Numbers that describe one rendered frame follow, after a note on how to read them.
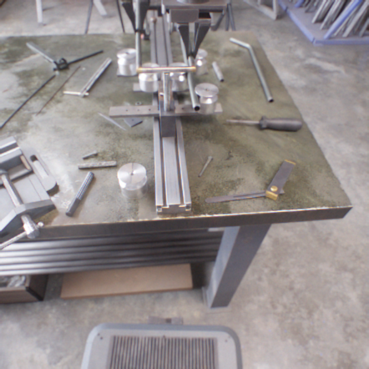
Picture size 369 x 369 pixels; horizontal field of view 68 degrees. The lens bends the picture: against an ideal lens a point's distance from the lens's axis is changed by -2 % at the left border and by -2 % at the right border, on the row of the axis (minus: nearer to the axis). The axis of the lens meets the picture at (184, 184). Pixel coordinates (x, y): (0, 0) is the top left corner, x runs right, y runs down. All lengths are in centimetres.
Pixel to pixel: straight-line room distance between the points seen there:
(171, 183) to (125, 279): 91
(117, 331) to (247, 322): 58
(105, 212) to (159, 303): 89
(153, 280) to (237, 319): 41
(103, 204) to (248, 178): 28
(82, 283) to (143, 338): 46
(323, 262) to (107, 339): 107
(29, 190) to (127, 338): 65
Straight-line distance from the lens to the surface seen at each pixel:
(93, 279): 139
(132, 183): 49
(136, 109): 64
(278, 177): 57
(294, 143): 68
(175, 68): 52
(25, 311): 149
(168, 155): 55
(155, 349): 105
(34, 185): 58
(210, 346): 106
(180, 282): 133
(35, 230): 50
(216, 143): 63
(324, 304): 151
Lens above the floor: 130
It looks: 51 degrees down
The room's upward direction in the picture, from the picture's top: 2 degrees clockwise
